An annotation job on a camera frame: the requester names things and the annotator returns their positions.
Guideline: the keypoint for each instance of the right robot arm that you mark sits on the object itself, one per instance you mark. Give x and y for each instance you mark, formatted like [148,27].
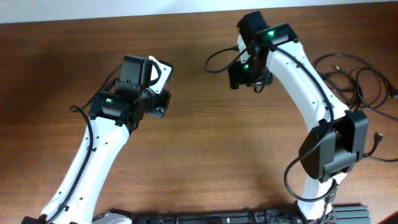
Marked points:
[336,135]

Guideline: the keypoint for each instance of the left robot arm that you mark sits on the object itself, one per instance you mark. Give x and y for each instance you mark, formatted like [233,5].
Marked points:
[109,124]

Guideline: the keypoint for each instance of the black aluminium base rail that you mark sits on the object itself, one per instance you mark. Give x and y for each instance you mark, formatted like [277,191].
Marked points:
[217,217]

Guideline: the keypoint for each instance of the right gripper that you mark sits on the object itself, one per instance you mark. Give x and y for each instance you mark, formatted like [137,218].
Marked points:
[237,78]

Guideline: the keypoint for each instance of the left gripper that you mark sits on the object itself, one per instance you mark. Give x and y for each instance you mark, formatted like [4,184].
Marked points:
[164,97]

